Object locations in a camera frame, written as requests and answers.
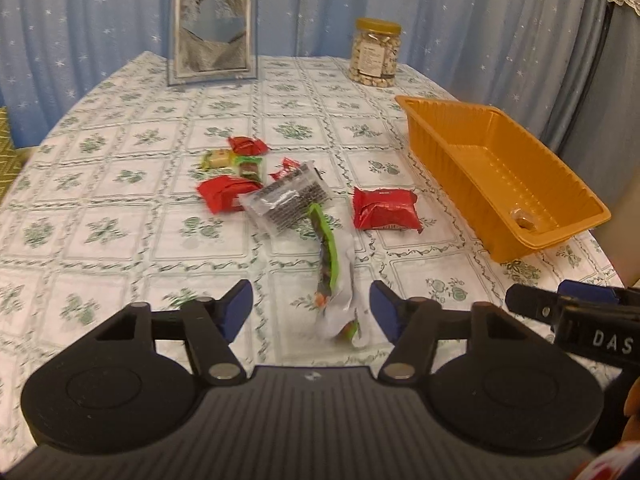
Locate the blue star-print curtain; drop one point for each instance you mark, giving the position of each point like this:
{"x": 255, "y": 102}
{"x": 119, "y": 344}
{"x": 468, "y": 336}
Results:
{"x": 325, "y": 0}

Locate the silver picture frame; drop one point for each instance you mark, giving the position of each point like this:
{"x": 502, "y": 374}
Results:
{"x": 212, "y": 35}

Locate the long green snack packet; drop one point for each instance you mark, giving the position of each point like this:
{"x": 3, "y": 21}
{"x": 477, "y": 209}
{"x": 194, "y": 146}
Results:
{"x": 327, "y": 250}

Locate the green zigzag cushion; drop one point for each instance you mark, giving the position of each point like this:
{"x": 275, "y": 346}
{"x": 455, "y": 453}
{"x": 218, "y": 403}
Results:
{"x": 6, "y": 150}

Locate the floral checked tablecloth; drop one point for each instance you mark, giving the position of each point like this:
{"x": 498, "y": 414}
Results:
{"x": 150, "y": 240}

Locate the orange plastic tray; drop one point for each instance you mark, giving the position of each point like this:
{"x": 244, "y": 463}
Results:
{"x": 465, "y": 125}

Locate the grey lace-trimmed cover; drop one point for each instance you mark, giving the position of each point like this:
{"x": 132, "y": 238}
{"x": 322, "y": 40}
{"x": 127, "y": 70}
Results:
{"x": 625, "y": 85}

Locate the person's right hand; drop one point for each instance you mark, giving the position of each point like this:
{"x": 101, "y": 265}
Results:
{"x": 634, "y": 415}

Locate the gold wrapped candy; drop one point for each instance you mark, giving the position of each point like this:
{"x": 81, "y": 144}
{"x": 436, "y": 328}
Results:
{"x": 522, "y": 220}

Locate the clear nut jar yellow lid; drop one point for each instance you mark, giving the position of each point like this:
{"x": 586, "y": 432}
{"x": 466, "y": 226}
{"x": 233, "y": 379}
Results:
{"x": 375, "y": 55}

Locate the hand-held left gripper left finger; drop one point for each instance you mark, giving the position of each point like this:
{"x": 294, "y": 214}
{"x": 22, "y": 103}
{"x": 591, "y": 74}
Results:
{"x": 235, "y": 310}

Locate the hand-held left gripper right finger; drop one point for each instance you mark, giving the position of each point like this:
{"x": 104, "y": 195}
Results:
{"x": 385, "y": 310}

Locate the clear packet with dark contents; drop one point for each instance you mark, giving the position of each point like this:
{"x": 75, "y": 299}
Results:
{"x": 287, "y": 200}

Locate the yellow candy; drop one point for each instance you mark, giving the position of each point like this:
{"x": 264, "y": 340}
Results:
{"x": 217, "y": 158}

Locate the green and red candy bar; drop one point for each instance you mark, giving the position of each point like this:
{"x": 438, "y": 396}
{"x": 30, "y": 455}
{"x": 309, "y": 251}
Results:
{"x": 250, "y": 167}

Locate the white snack packet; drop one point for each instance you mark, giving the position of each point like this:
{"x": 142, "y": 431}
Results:
{"x": 345, "y": 285}

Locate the red snack packet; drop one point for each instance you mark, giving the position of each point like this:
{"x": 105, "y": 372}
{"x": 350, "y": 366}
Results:
{"x": 385, "y": 208}
{"x": 225, "y": 192}

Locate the red twisted candy wrapper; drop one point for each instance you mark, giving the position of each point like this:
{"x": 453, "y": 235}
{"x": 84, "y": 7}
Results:
{"x": 247, "y": 146}

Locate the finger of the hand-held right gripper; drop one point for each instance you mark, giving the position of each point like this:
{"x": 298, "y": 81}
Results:
{"x": 530, "y": 302}
{"x": 590, "y": 291}

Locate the small red candy packet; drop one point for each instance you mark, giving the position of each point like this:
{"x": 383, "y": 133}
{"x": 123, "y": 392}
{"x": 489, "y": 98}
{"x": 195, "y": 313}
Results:
{"x": 284, "y": 167}

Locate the person's printed clothing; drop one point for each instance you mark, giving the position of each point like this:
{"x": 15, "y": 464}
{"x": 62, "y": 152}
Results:
{"x": 610, "y": 467}

